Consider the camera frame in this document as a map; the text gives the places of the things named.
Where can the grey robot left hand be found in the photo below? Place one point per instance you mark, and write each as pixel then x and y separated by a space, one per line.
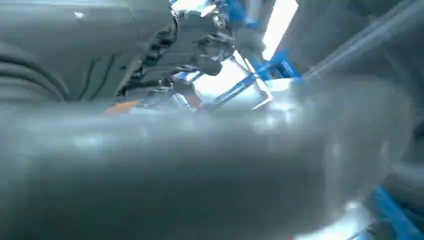
pixel 198 172

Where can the blue metal rack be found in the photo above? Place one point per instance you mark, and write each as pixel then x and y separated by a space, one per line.
pixel 278 64

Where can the orange drink bottle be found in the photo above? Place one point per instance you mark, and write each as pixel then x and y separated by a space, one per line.
pixel 122 106

